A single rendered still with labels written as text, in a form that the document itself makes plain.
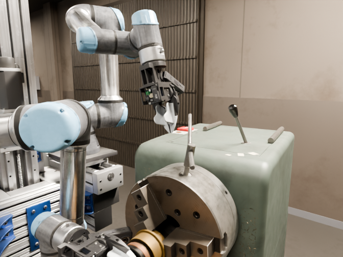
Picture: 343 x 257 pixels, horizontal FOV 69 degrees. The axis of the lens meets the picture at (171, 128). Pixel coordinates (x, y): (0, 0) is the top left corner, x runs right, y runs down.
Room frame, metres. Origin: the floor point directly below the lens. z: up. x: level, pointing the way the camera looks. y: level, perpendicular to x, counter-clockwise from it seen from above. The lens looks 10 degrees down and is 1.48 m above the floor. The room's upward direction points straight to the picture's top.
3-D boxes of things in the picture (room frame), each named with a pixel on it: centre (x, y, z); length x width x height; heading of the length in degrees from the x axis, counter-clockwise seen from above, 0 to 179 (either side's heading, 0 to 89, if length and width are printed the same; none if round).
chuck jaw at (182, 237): (0.55, -0.05, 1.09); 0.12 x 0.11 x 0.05; 58
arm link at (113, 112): (1.18, 0.29, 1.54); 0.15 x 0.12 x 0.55; 119
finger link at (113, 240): (0.51, 0.13, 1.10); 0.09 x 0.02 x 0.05; 56
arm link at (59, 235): (0.58, 0.26, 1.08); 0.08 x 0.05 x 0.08; 146
